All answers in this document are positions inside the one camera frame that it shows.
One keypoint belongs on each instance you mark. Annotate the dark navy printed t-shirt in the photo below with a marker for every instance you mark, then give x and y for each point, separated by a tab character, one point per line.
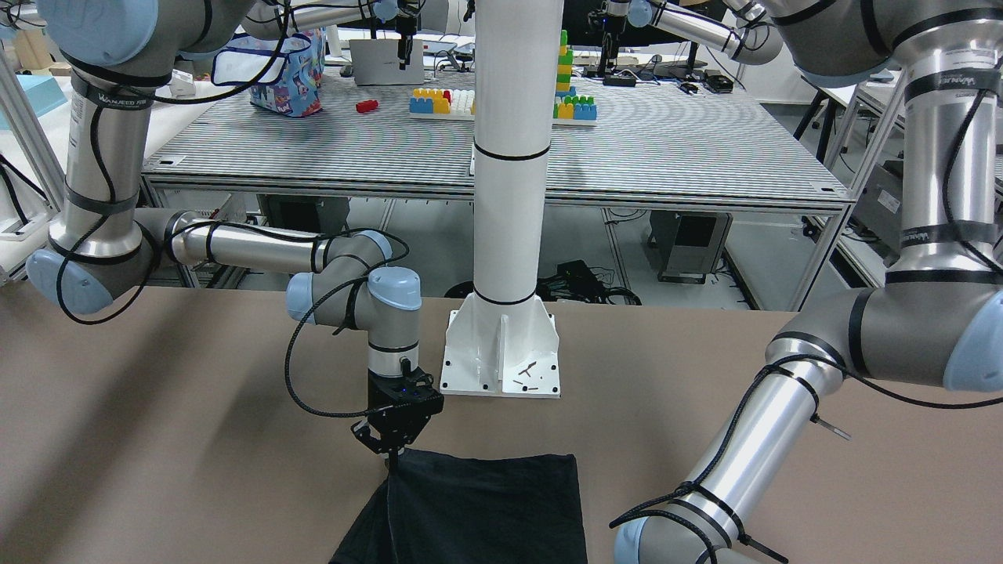
435	508

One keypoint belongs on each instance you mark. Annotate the colourful patterned bag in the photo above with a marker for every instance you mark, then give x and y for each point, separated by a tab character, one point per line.
291	85

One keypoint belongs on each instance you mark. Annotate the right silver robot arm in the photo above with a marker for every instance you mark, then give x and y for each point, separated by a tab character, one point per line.
113	233

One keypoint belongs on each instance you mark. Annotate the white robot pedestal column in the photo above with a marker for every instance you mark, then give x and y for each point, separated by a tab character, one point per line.
502	341

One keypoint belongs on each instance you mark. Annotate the grey laptop on table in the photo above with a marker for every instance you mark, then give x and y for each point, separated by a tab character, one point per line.
377	62

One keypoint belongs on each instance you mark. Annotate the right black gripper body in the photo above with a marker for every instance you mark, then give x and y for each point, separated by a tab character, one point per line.
379	392

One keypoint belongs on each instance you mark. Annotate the colourful toy block set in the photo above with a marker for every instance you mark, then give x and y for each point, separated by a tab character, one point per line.
522	78

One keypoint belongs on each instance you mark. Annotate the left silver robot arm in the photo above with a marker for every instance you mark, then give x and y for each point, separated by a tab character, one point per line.
935	321

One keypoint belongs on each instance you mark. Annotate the red toy block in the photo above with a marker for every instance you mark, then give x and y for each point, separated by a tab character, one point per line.
366	106

